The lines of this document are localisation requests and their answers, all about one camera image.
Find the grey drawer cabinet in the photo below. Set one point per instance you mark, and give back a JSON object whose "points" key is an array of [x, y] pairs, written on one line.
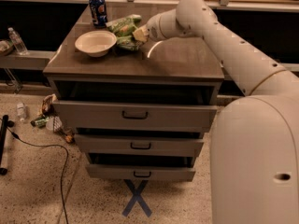
{"points": [[178, 71]]}

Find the white bowl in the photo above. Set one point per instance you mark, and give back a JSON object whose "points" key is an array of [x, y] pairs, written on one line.
{"points": [[96, 43]]}

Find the blue tape cross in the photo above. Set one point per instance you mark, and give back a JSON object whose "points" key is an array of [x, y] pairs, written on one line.
{"points": [[136, 198]]}

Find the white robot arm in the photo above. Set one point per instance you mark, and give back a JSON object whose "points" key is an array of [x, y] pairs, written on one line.
{"points": [[254, 147]]}

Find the top grey drawer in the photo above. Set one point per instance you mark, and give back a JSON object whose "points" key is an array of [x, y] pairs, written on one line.
{"points": [[137, 117]]}

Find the green jalapeno chip bag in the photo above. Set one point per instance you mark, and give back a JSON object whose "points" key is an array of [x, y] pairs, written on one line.
{"points": [[123, 29]]}

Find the clear water bottle on ledge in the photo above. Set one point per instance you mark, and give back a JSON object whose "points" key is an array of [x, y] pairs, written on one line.
{"points": [[17, 41]]}

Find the bottom grey drawer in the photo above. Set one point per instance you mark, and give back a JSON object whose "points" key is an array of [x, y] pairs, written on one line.
{"points": [[140, 172]]}

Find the grey drawer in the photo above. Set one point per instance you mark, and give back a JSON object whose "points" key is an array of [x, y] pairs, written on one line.
{"points": [[137, 117], [140, 172], [139, 145]]}

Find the blue pepsi can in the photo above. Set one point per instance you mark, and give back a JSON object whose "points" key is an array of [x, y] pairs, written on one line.
{"points": [[99, 12]]}

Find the white mesh cup on floor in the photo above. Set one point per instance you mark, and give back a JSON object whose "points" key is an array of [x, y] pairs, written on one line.
{"points": [[54, 124]]}

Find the black stand left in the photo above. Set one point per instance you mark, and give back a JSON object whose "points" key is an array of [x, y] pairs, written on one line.
{"points": [[5, 140]]}

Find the middle grey drawer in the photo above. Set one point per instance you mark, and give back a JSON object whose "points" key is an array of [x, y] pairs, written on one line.
{"points": [[139, 145]]}

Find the small water bottle on floor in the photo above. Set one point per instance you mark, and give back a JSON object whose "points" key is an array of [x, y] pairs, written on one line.
{"points": [[21, 111]]}

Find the snack bag on floor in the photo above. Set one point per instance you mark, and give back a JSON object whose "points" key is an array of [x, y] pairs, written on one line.
{"points": [[47, 107]]}

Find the bowl on left ledge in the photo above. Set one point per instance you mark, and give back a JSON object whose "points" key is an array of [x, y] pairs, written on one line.
{"points": [[5, 48]]}

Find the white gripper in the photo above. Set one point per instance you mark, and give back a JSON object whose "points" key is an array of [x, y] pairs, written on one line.
{"points": [[153, 29]]}

